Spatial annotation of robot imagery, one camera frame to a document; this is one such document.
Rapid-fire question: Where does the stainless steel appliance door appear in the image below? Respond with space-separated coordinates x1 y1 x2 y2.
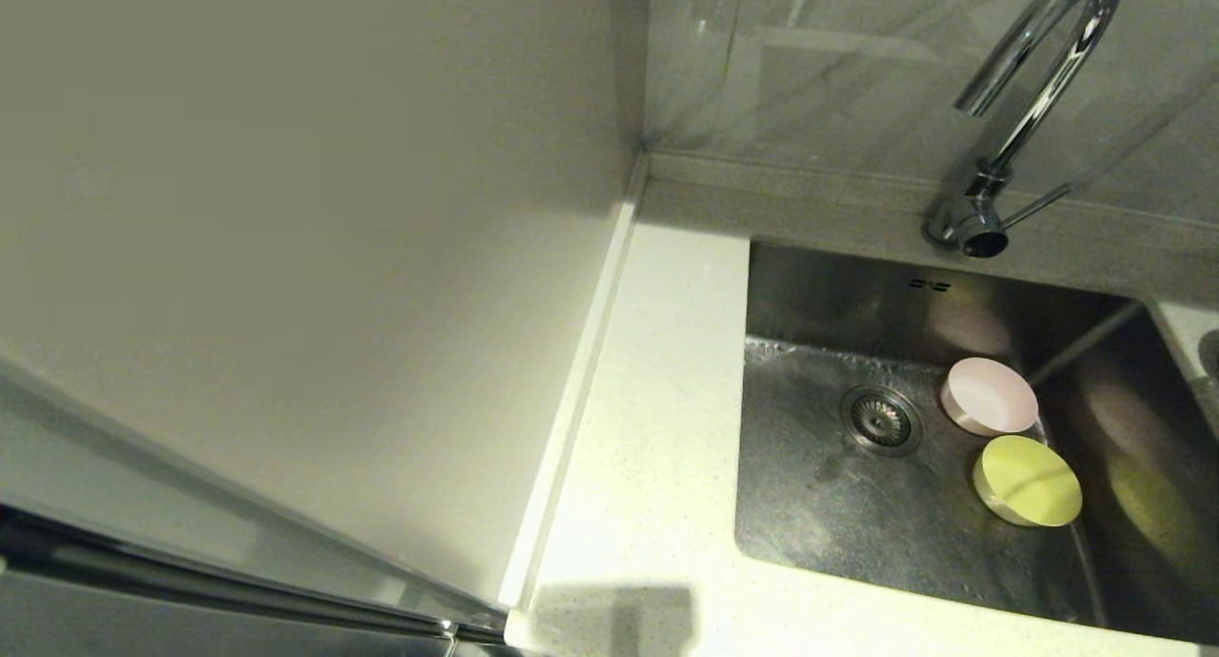
0 352 506 657

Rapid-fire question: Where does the stainless steel sink basin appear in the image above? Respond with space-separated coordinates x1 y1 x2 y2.
733 238 1219 644

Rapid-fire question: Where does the white trim strip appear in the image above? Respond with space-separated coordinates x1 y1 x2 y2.
500 157 649 608

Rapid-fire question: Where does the yellow-green bowl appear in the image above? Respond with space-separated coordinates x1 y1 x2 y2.
971 434 1085 528

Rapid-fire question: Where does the pink bowl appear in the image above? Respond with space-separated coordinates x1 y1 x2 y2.
940 356 1041 438

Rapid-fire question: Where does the metal sink drain strainer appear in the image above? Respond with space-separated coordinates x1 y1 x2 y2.
840 385 925 458

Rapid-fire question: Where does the white tall cabinet side panel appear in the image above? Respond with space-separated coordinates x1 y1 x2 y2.
0 0 649 610

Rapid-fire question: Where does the chrome gooseneck faucet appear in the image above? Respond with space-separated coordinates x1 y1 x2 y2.
924 0 1129 261

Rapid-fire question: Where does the metal appliance door handle bar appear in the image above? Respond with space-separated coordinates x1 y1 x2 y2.
0 509 506 645

